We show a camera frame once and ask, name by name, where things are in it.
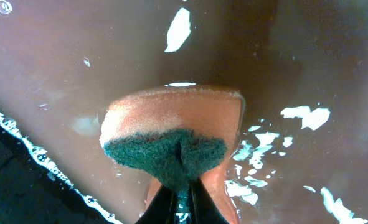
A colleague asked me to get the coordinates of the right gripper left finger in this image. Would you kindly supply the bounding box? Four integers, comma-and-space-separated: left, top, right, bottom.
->
135, 185, 177, 224

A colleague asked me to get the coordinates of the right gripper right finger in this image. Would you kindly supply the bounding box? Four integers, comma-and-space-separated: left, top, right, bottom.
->
188, 179, 228, 224

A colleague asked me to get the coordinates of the red black sponge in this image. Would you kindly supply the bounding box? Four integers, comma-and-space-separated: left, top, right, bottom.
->
100, 86, 245, 223

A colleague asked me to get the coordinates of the black water tray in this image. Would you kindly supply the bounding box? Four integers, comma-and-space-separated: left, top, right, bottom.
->
0, 0, 368, 223

